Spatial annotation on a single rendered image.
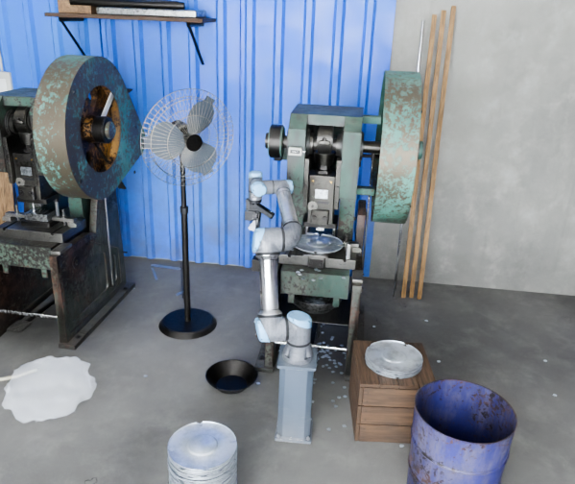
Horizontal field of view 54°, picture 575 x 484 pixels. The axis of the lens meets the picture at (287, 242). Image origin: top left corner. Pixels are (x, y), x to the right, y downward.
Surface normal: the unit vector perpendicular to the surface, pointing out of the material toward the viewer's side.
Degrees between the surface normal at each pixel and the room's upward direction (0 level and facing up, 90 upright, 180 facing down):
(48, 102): 61
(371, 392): 90
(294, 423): 90
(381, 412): 90
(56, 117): 71
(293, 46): 90
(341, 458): 0
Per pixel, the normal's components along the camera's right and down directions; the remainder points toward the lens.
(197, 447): 0.04, -0.93
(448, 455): -0.46, 0.36
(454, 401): -0.18, 0.33
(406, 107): -0.07, -0.32
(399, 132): -0.11, -0.01
